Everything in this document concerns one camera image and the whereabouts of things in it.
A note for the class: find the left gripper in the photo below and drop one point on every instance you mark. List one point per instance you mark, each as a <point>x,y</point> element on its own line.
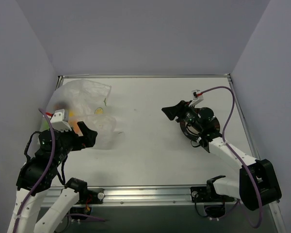
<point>78,138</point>

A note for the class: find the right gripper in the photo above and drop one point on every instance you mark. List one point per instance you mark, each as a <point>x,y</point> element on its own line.
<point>182,111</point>

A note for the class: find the orange fake fruit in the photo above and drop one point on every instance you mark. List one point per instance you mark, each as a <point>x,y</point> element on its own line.
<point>74,126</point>

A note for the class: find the translucent plastic bag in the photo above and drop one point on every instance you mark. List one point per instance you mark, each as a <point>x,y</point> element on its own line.
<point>88,100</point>

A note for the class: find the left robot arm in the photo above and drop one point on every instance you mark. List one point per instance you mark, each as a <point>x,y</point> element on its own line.
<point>36,176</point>

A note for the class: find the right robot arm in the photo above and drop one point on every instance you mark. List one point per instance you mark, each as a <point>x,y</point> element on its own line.
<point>255,183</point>

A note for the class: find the green fake fruit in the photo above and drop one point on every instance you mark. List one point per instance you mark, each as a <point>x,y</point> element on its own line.
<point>44,124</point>

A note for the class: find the dark red fake fruit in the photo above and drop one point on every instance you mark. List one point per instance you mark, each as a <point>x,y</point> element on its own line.
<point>59,105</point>

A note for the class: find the black rimmed plate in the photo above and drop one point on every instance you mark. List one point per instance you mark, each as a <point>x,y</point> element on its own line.
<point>206,125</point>

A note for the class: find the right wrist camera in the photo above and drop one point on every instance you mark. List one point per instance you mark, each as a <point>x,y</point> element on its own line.
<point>197,98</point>

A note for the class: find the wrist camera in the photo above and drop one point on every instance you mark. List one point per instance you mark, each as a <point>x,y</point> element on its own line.
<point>197,98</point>
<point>59,121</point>

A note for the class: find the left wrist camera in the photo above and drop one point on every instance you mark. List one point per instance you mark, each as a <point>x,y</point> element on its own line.
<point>59,121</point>

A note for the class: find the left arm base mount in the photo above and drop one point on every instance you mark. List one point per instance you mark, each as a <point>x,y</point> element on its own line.
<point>84,205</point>

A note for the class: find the aluminium front rail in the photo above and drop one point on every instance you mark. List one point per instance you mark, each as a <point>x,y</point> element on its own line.
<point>164,195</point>

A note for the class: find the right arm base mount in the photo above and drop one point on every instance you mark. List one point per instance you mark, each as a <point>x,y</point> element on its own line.
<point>214,205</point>

